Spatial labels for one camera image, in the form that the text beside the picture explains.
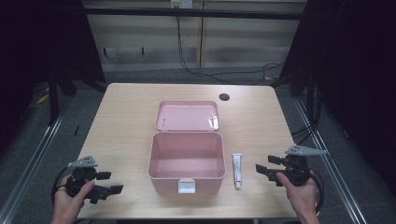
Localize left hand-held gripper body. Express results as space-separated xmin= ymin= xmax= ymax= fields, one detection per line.
xmin=64 ymin=155 xmax=106 ymax=205

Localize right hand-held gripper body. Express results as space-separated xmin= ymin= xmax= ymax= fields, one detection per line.
xmin=279 ymin=144 xmax=329 ymax=188

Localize person's right hand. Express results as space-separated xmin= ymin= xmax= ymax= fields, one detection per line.
xmin=276 ymin=172 xmax=319 ymax=217

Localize person's left hand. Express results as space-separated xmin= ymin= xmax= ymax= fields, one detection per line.
xmin=50 ymin=175 xmax=95 ymax=220

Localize white ointment tube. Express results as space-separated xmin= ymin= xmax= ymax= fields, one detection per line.
xmin=231 ymin=152 xmax=244 ymax=191

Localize pink storage box with lid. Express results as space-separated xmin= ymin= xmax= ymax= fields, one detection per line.
xmin=147 ymin=99 xmax=227 ymax=197

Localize black metal stand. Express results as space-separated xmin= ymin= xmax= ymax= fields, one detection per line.
xmin=47 ymin=69 xmax=61 ymax=127

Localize yellow floor tape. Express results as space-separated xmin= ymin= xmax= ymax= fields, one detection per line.
xmin=35 ymin=93 xmax=50 ymax=105

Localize dark curtain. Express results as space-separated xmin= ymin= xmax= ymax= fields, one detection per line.
xmin=278 ymin=0 xmax=396 ymax=197
xmin=0 ymin=0 xmax=106 ymax=150

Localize black horizontal bar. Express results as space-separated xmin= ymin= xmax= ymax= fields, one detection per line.
xmin=83 ymin=7 xmax=308 ymax=21

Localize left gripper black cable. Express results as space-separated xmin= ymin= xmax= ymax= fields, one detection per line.
xmin=50 ymin=165 xmax=75 ymax=207

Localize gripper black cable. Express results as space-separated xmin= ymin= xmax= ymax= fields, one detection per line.
xmin=308 ymin=168 xmax=326 ymax=217
xmin=50 ymin=165 xmax=75 ymax=207

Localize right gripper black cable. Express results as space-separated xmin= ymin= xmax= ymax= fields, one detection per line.
xmin=308 ymin=168 xmax=326 ymax=217

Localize black floor cables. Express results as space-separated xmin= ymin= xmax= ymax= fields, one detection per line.
xmin=290 ymin=123 xmax=319 ymax=147

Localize metal floor rail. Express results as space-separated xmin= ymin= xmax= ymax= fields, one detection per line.
xmin=0 ymin=99 xmax=77 ymax=224
xmin=292 ymin=96 xmax=372 ymax=224

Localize black wall cable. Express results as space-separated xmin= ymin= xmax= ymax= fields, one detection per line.
xmin=176 ymin=15 xmax=285 ymax=86

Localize white wall outlet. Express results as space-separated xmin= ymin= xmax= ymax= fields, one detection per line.
xmin=169 ymin=0 xmax=194 ymax=9

